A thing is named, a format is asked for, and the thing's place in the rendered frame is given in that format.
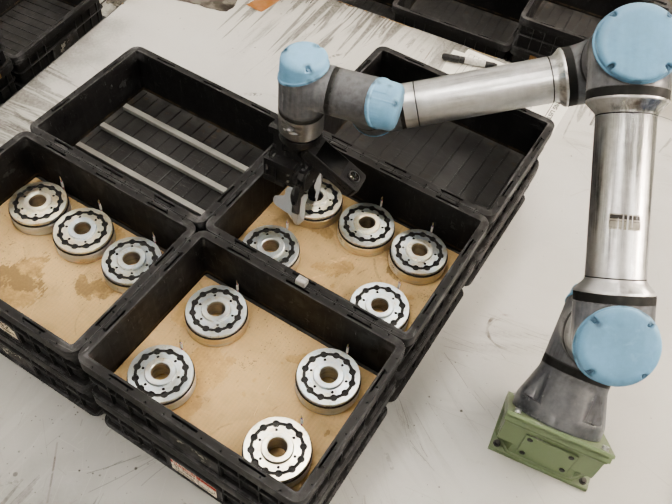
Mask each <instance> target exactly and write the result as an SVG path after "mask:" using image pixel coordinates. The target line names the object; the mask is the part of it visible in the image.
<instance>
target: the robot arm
mask: <svg viewBox="0 0 672 504"><path fill-rule="evenodd" d="M277 80H278V115H277V117H276V118H275V120H274V121H273V122H271V123H270V124H269V126H268V132H270V133H273V145H272V146H271V147H270V148H269V149H268V152H267V154H266V155H265V156H264V157H263V167H264V178H265V179H267V180H269V181H272V182H273V183H275V184H277V185H279V186H282V187H284V185H288V186H290V187H287V188H286V190H285V195H275V196H274V198H273V202H274V204H275V205H276V206H278V207H279V208H281V209H282V210H284V211H285V212H287V213H288V214H289V215H291V217H292V220H293V222H294V224H296V225H299V224H300V223H301V222H303V221H304V219H305V218H304V214H305V204H306V201H307V197H308V199H309V200H311V201H317V199H318V195H319V192H320V188H321V184H322V181H323V176H324V177H325V178H326V179H328V180H329V181H330V182H331V183H332V184H333V185H335V186H336V187H337V188H338V189H339V190H340V191H342V192H343V193H344V194H345V195H346V196H348V197H351V196H352V195H354V194H355V193H357V192H358V191H359V189H360V188H361V186H362V184H363V183H364V181H365V179H366V175H365V174H364V173H363V172H362V171H361V170H360V169H358V168H357V167H356V166H355V165H354V164H353V163H352V162H350V161H349V160H348V159H347V158H346V157H345V156H344V155H342V154H341V153H340V152H339V151H338V150H337V149H336V148H334V147H333V146H332V145H331V144H330V143H329V142H328V141H326V140H325V139H324V138H323V137H322V132H323V129H324V116H325V115H329V116H332V117H336V118H339V119H343V120H347V121H350V122H352V123H353V125H354V126H355V128H356V129H357V130H358V131H359V132H361V133H362V134H364V135H367V136H371V137H378V136H383V135H385V134H387V133H388V132H390V131H396V130H401V129H406V128H412V127H418V126H424V125H429V124H435V123H441V122H447V121H452V120H458V119H464V118H470V117H475V116H481V115H487V114H493V113H498V112H504V111H510V110H516V109H521V108H527V107H533V106H539V105H544V104H550V103H556V102H557V103H560V104H561V105H563V106H564V107H570V106H575V105H583V104H586V105H587V106H588V107H589V109H590V110H591V111H592V112H593V113H594V115H595V125H594V141H593V156H592V171H591V186H590V201H589V216H588V232H587V247H586V262H585V276H584V278H583V280H581V281H580V282H579V283H577V284H575V285H574V286H573V287H572V288H571V290H570V293H569V294H568V295H567V296H566V298H565V304H564V306H563V309H562V311H561V314H560V316H559V318H558V321H557V323H556V326H555V328H554V331H553V333H552V335H551V338H550V340H549V343H548V345H547V347H546V350H545V353H544V355H543V357H542V360H541V362H540V364H539V365H538V367H537V368H536V369H535V370H534V371H533V372H532V374H531V375H530V376H529V377H528V378H527V379H526V380H525V382H524V383H523V384H522V385H521V386H520V387H519V389H518V390H517V392H516V394H515V396H514V399H513V401H512V402H513V404H514V405H515V406H516V407H517V408H519V409H521V410H522V412H524V413H525V414H527V415H529V416H530V417H532V418H534V419H536V420H538V421H539V422H541V423H543V424H545V425H547V426H550V427H552V428H554V429H556V430H558V431H561V432H563V433H566V434H568V435H571V436H574V437H577V438H580V439H583V440H586V441H591V442H600V441H601V438H602V436H603V434H604V431H605V425H606V411H607V398H608V392H609V390H610V387H611V386H613V387H624V386H629V385H633V384H636V383H638V382H640V381H642V380H643V379H645V378H646V377H647V376H649V375H650V374H651V373H652V372H653V370H654V369H655V368H656V366H657V364H658V362H659V360H660V357H661V354H662V339H661V334H660V331H659V329H658V327H657V325H656V323H655V319H656V304H657V293H656V292H655V291H654V290H653V289H652V288H651V287H650V286H649V284H648V283H647V267H648V253H649V238H650V224H651V209H652V195H653V181H654V166H655V152H656V137H657V123H658V115H659V114H660V112H661V111H663V110H664V109H665V108H666V107H667V106H668V105H669V104H670V101H671V88H672V15H671V14H670V13H669V12H668V11H667V10H665V9H664V8H662V7H660V6H658V5H655V4H651V3H645V2H636V3H630V4H626V5H623V6H621V7H619V8H617V9H615V10H614V11H612V12H611V13H609V14H608V15H606V16H605V17H604V18H603V19H602V20H601V21H600V22H599V24H598V25H597V27H596V29H595V31H594V33H593V34H592V36H591V37H590V38H588V39H586V40H584V41H582V42H580V43H577V44H574V45H570V46H566V47H561V48H557V50H556V51H555V52H554V53H553V55H552V56H547V57H542V58H536V59H531V60H525V61H520V62H515V63H509V64H504V65H498V66H493V67H488V68H482V69H477V70H471V71H466V72H461V73H455V74H450V75H444V76H439V77H433V78H428V79H423V80H417V81H412V82H406V83H401V84H400V83H397V82H394V81H391V80H389V79H388V78H385V77H376V76H373V75H369V74H365V73H361V72H357V71H353V70H349V69H345V68H341V67H338V66H335V65H331V64H330V61H329V58H328V54H327V52H326V50H325V49H324V48H321V47H320V46H319V45H318V44H316V43H313V42H308V41H300V42H295V43H292V44H290V45H288V46H287V47H286V48H285V49H284V50H283V51H282V52H281V55H280V59H279V71H278V74H277ZM272 150H275V151H276V152H275V151H272ZM271 151H272V152H271ZM270 152H271V153H270ZM266 164H267V165H268V174H267V173H266ZM305 191H307V192H308V194H307V193H305Z"/></svg>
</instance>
